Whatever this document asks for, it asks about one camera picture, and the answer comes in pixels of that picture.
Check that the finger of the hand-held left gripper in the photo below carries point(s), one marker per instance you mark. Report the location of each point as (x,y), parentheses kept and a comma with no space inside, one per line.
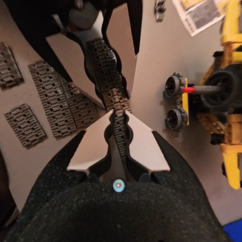
(71,56)
(124,37)

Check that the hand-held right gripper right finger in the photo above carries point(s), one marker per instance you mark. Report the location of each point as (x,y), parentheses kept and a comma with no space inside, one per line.
(147,149)

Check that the yellow black toy vehicle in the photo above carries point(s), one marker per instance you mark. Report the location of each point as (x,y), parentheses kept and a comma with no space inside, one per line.
(219,90)

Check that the grey tread link segment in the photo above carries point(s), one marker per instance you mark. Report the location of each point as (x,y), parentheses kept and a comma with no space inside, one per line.
(25,125)

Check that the blue plastic bin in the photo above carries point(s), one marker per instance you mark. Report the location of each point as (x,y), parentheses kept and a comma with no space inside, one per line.
(234,232)

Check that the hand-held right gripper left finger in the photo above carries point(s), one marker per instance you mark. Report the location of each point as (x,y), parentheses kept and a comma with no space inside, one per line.
(88,149)

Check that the yellow printed sticker sheet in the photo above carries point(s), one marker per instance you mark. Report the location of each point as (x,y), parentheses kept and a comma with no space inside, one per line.
(202,15)

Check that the small black toy part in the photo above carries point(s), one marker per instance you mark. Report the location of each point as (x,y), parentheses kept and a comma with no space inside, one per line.
(159,9)

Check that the large grey tread link mat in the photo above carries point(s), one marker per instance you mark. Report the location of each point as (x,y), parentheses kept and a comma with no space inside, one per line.
(56,102)

